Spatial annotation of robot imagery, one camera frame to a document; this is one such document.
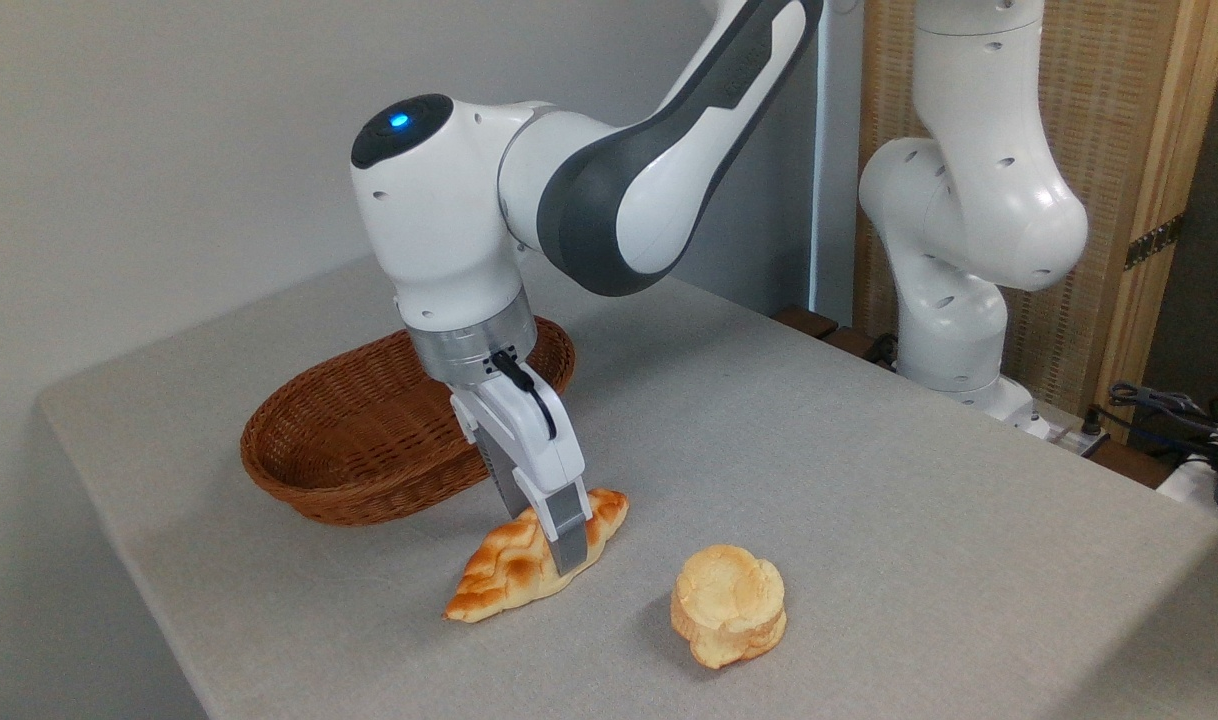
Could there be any dark cable bundle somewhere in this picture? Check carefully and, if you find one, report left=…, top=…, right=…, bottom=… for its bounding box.
left=1087, top=381, right=1218, bottom=463

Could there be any wooden woven folding screen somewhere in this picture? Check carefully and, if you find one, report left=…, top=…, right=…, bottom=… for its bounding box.
left=854, top=0, right=1218, bottom=443

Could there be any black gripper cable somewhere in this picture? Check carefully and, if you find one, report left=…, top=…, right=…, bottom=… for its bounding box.
left=488, top=349, right=559, bottom=442

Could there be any black screen hinge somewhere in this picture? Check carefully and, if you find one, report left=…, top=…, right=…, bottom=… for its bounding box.
left=1125, top=212, right=1186, bottom=272

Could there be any white vertical wall trim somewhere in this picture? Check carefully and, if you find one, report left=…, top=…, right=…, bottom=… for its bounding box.
left=808, top=0, right=864, bottom=327

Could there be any brown wooden board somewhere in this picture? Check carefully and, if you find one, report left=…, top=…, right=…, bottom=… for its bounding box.
left=771, top=305, right=902, bottom=369

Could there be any braided bread loaf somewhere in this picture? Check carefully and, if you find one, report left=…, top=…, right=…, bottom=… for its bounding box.
left=444, top=488, right=631, bottom=624

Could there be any brown wicker basket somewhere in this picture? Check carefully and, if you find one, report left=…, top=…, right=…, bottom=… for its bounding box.
left=240, top=316, right=577, bottom=528

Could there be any round bread bun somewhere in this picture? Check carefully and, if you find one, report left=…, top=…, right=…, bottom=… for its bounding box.
left=670, top=544, right=788, bottom=670

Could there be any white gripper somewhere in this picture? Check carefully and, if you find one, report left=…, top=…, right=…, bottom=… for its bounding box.
left=449, top=361, right=596, bottom=578

